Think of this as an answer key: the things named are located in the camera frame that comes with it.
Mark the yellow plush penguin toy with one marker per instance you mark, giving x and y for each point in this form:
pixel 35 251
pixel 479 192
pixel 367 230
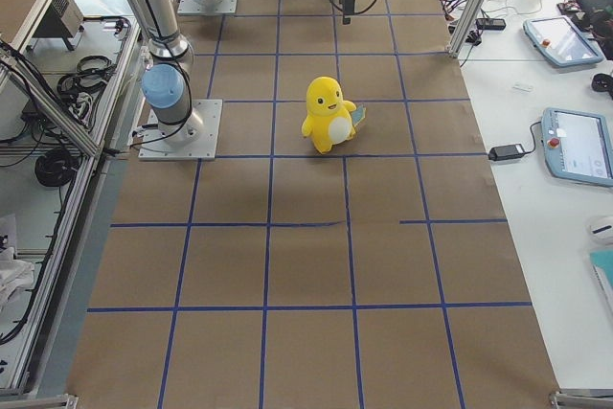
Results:
pixel 330 119

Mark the far blue teach pendant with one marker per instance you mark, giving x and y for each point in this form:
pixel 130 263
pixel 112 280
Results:
pixel 561 42

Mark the blue teach pendant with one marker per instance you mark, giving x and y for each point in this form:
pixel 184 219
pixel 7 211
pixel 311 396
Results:
pixel 577 146
pixel 561 42

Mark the black power adapter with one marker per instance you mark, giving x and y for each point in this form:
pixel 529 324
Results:
pixel 506 152

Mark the near blue teach pendant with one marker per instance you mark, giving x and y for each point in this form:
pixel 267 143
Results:
pixel 577 146

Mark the grey electronics box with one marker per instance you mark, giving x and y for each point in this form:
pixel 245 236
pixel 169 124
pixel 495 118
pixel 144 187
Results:
pixel 63 19

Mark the crumpled white cloth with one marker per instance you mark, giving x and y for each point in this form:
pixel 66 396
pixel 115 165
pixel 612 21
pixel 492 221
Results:
pixel 16 275

